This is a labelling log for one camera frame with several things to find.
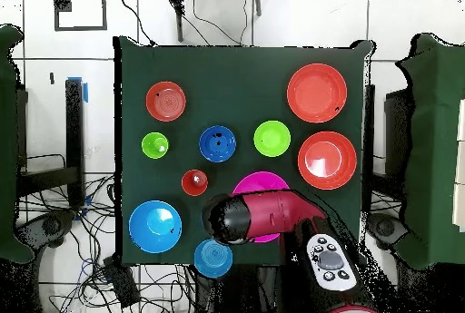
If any black metal stand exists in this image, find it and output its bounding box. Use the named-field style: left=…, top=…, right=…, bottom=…
left=162, top=0, right=263, bottom=44

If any tangle of cables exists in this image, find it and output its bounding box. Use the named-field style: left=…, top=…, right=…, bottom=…
left=15, top=152, right=197, bottom=313

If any orange cup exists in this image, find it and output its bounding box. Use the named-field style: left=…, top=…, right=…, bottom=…
left=181, top=169, right=209, bottom=197

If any small light blue bowl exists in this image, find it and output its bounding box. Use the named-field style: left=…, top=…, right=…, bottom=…
left=193, top=239, right=234, bottom=279

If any black power box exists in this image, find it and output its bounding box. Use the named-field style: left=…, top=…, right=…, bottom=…
left=102, top=255, right=142, bottom=309

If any large orange bowl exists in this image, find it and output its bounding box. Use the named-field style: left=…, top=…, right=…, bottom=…
left=297, top=131, right=358, bottom=191
left=286, top=63, right=349, bottom=124

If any neighbouring green cloth table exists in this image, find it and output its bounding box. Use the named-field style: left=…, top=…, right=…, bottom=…
left=393, top=33, right=465, bottom=271
left=0, top=24, right=35, bottom=265

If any small orange bowl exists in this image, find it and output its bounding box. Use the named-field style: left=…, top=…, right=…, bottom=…
left=145, top=81, right=187, bottom=122

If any large light blue bowl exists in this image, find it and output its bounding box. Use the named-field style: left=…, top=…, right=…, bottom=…
left=128, top=200, right=183, bottom=255

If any green bowl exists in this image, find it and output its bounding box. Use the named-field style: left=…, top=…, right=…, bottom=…
left=252, top=120, right=292, bottom=158

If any large pink bowl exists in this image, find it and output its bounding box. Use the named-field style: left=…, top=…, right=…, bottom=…
left=231, top=171, right=291, bottom=244

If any dark blue bowl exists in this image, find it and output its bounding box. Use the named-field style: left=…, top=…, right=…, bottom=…
left=198, top=124, right=238, bottom=163

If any green cup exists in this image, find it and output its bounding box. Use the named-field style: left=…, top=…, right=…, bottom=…
left=141, top=132, right=170, bottom=160

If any dark grey floor base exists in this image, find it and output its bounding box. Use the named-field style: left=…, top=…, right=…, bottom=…
left=14, top=210, right=77, bottom=252
left=366, top=212, right=410, bottom=252

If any black table frame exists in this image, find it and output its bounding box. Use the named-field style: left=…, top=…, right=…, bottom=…
left=15, top=77, right=86, bottom=209
left=361, top=83, right=376, bottom=216

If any dark green tablecloth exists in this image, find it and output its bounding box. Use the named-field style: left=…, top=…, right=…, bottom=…
left=113, top=35, right=375, bottom=269

